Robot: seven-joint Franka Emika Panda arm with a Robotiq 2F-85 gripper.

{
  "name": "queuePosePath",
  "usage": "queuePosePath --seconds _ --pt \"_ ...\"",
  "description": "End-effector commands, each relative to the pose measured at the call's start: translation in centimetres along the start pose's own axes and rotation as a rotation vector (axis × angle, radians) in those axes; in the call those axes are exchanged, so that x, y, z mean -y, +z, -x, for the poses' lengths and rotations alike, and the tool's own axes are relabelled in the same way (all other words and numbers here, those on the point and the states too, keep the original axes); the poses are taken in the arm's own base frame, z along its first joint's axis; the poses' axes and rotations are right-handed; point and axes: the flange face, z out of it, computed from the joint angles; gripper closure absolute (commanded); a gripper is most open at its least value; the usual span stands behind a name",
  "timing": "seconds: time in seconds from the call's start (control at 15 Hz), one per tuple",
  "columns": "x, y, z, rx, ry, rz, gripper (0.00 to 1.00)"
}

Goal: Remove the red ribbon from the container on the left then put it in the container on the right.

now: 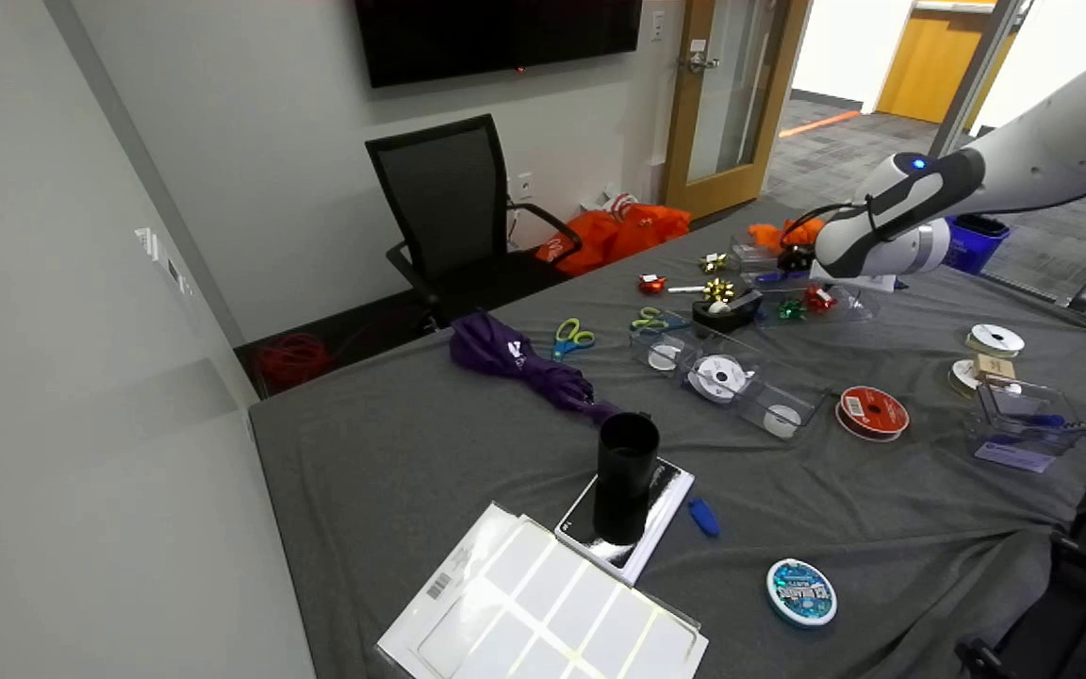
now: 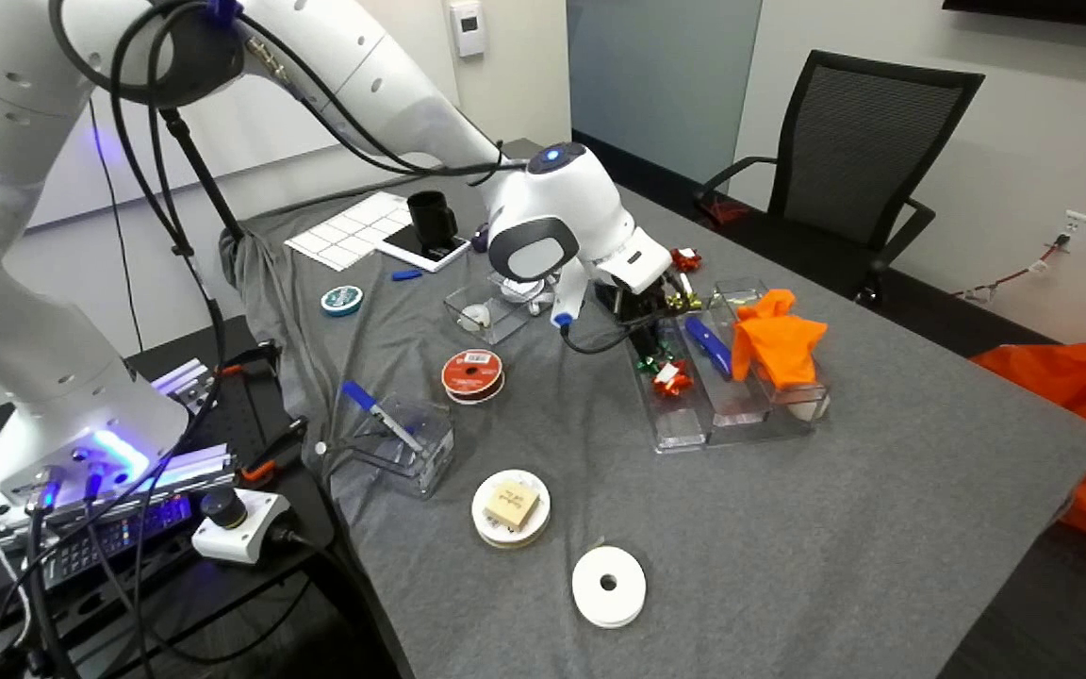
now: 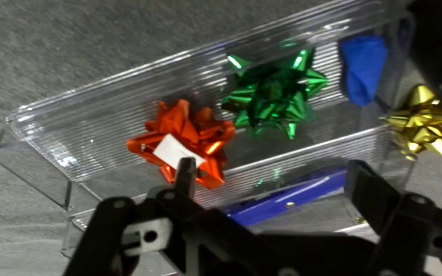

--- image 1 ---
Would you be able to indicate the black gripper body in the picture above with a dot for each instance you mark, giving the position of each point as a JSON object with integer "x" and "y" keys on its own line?
{"x": 795, "y": 258}

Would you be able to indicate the red ribbon bow with silver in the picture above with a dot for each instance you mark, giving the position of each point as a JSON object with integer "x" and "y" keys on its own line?
{"x": 817, "y": 303}

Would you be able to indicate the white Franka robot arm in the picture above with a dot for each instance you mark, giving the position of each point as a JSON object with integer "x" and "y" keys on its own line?
{"x": 1044, "y": 137}

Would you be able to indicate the green ribbon bow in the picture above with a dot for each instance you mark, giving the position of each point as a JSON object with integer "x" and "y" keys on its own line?
{"x": 789, "y": 307}

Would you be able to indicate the blue ribbon bow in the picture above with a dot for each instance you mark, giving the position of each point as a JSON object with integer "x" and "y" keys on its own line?
{"x": 768, "y": 281}

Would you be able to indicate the gold ribbon bow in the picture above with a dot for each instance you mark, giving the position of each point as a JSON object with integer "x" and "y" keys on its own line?
{"x": 714, "y": 263}

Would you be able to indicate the white ribbon spool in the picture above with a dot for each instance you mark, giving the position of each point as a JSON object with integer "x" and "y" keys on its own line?
{"x": 717, "y": 378}

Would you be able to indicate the clear container with spools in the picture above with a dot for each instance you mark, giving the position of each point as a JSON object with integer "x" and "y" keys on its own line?
{"x": 750, "y": 400}

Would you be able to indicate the plain red ribbon bow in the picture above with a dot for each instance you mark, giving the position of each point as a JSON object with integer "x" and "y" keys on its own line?
{"x": 655, "y": 285}

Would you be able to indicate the small silver ribbon spool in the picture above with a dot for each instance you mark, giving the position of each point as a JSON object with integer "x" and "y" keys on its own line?
{"x": 665, "y": 356}

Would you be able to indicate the wide clear plastic tray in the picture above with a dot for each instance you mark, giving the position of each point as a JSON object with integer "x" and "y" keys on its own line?
{"x": 858, "y": 303}

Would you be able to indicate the orange star-shaped toy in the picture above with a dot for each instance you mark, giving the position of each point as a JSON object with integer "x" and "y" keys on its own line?
{"x": 769, "y": 234}

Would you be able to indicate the black tape dispenser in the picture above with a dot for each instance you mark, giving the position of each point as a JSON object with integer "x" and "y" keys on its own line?
{"x": 732, "y": 314}

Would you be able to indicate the blue bin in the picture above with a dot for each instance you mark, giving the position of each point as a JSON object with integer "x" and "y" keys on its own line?
{"x": 980, "y": 244}

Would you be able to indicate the white tape roll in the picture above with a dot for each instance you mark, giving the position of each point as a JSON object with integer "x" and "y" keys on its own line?
{"x": 980, "y": 337}

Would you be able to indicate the green and yellow scissors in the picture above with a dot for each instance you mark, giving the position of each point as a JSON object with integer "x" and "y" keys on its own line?
{"x": 651, "y": 323}

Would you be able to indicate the bowl with yellow food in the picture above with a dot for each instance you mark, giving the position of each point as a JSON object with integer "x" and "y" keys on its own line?
{"x": 984, "y": 371}

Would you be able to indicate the orange bag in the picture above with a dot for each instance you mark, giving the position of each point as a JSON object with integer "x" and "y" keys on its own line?
{"x": 619, "y": 231}

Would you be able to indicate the yellow wooden door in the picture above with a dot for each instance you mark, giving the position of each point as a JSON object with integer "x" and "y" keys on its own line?
{"x": 924, "y": 60}

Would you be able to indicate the small clear plastic box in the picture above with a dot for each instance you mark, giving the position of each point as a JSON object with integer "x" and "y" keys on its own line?
{"x": 1028, "y": 445}

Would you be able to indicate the blue pen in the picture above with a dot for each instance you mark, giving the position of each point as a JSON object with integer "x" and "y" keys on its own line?
{"x": 1044, "y": 421}

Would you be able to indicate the blue marker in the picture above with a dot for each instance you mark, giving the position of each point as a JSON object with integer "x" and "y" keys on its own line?
{"x": 702, "y": 514}

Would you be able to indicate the black cup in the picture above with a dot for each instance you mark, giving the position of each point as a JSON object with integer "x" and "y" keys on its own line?
{"x": 627, "y": 485}

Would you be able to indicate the flat white box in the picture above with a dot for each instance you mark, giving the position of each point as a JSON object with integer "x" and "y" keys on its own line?
{"x": 656, "y": 528}

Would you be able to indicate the purple cloth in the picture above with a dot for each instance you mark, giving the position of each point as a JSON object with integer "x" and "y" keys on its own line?
{"x": 507, "y": 352}

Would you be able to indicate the blue round lid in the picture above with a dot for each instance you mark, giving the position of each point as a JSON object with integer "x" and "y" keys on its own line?
{"x": 800, "y": 589}

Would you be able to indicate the black mesh office chair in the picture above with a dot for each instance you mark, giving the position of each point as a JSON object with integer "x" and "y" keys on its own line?
{"x": 453, "y": 202}

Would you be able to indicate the white label sheet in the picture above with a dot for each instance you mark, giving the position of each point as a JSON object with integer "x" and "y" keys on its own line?
{"x": 543, "y": 616}

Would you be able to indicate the grey table cloth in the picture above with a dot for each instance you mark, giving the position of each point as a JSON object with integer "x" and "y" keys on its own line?
{"x": 443, "y": 504}

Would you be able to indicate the red object on floor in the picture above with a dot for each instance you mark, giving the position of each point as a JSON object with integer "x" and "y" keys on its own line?
{"x": 293, "y": 361}

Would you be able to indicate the glass door with wooden frame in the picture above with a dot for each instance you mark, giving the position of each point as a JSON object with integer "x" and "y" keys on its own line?
{"x": 732, "y": 98}

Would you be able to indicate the black wall television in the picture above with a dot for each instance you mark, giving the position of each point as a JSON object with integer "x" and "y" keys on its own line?
{"x": 492, "y": 30}

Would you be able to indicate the white wall device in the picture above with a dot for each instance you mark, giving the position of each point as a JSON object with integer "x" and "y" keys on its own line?
{"x": 147, "y": 244}

